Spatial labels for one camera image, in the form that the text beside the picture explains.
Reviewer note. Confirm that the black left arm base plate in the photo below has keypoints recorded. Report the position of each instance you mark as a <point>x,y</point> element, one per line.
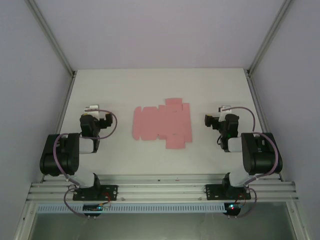
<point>110,191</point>

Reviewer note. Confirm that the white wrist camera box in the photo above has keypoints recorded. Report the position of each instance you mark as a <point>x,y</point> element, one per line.
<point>92,108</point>
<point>222,111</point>

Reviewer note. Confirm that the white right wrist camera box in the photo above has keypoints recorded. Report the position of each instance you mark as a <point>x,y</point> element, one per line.
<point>222,111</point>

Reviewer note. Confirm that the pink cardboard box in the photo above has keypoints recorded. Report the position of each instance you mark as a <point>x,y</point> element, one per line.
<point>162,120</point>

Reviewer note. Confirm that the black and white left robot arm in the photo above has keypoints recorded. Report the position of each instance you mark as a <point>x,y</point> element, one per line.
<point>65,152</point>

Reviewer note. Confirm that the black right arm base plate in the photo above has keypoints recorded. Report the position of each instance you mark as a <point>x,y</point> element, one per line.
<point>213,192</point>

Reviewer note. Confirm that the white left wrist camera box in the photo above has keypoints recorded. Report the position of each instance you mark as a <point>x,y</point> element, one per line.
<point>92,108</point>

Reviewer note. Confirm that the aluminium table side rail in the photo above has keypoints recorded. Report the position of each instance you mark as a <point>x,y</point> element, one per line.
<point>65,100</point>
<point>256,100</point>

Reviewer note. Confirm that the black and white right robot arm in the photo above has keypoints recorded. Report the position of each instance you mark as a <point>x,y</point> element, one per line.
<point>260,155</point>

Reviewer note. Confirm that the aluminium mounting rail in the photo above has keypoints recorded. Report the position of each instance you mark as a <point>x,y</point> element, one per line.
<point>160,196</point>
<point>160,187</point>
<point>160,178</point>

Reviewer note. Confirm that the aluminium frame post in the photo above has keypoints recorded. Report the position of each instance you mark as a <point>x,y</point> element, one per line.
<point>270,35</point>
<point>50,35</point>

